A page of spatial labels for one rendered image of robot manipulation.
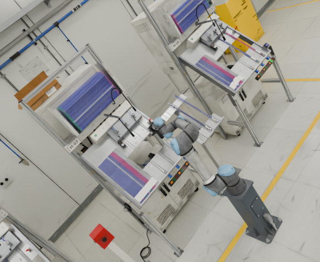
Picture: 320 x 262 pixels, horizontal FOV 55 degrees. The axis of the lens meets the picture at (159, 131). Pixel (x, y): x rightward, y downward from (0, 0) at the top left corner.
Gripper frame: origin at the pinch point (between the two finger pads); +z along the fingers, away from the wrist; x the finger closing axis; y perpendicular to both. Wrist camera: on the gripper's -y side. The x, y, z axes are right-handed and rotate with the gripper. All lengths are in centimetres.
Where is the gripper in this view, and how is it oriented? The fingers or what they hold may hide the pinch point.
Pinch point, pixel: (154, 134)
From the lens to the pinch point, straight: 283.2
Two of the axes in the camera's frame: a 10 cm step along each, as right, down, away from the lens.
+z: -1.7, 2.9, 9.4
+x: -6.3, 7.0, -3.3
